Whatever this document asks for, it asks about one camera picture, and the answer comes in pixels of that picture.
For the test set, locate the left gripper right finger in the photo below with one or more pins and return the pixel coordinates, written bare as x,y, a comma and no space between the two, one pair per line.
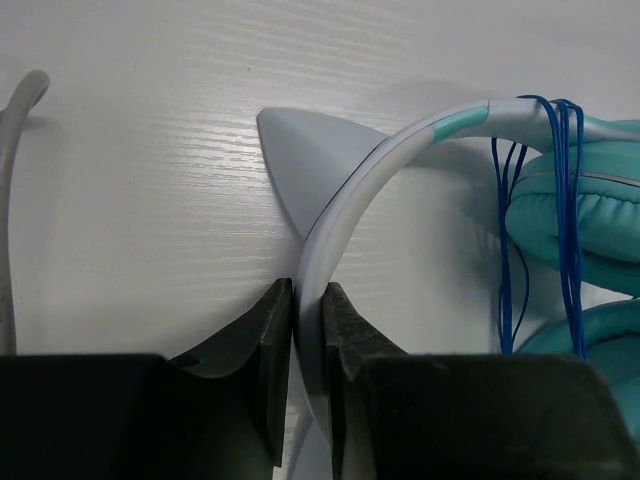
369,395

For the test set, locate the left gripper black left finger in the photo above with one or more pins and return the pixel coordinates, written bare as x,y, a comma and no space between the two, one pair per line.
233,412

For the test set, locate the teal white cat-ear headphones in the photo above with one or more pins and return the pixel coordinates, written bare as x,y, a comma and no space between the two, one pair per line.
560,398

